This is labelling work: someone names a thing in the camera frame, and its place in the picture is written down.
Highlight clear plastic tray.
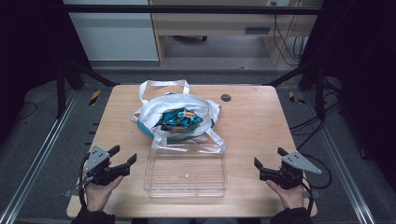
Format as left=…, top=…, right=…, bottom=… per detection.
left=143, top=143, right=229, bottom=200

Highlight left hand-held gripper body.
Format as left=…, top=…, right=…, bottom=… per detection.
left=83, top=145, right=132, bottom=187

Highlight white cabinet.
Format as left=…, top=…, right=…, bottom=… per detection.
left=63, top=0, right=160, bottom=62

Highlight white tote bag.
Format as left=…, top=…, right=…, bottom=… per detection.
left=130, top=78, right=227, bottom=154

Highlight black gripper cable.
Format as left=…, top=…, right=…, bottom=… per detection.
left=77, top=153, right=92, bottom=209
left=299, top=153, right=332, bottom=217

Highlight pile of blue snack packets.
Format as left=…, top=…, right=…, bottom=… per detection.
left=153, top=107, right=205, bottom=133

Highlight black curtain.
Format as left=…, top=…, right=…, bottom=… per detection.
left=0, top=0, right=92, bottom=141
left=300, top=0, right=396, bottom=190

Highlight person's left hand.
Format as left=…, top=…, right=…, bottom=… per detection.
left=84, top=175, right=125, bottom=213

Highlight yellow black floor tape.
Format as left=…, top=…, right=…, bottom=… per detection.
left=288, top=91, right=306, bottom=105
left=89, top=89, right=102, bottom=106

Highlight light wooden desk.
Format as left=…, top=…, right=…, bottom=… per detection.
left=148, top=0, right=324, bottom=67

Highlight black floor cables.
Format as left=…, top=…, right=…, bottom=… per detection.
left=289, top=76, right=344, bottom=151

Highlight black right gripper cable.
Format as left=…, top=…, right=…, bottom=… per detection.
left=299, top=153, right=332, bottom=217

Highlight aluminium floor rail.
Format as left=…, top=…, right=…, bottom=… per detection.
left=0, top=89, right=79, bottom=224
left=303, top=91, right=378, bottom=224

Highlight black hanging cables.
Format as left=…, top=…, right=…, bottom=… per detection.
left=272, top=1, right=308, bottom=67

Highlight black metal stand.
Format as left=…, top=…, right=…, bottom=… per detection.
left=263, top=61, right=327, bottom=121
left=55, top=60, right=121, bottom=119

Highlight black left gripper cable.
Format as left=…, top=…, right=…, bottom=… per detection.
left=77, top=153, right=92, bottom=209

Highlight black horizontal frame bar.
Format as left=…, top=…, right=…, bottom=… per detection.
left=61, top=4, right=325, bottom=16

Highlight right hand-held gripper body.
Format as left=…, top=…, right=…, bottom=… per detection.
left=259, top=150, right=323, bottom=190

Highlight person's right hand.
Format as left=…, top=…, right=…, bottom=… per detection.
left=265, top=179, right=306, bottom=210

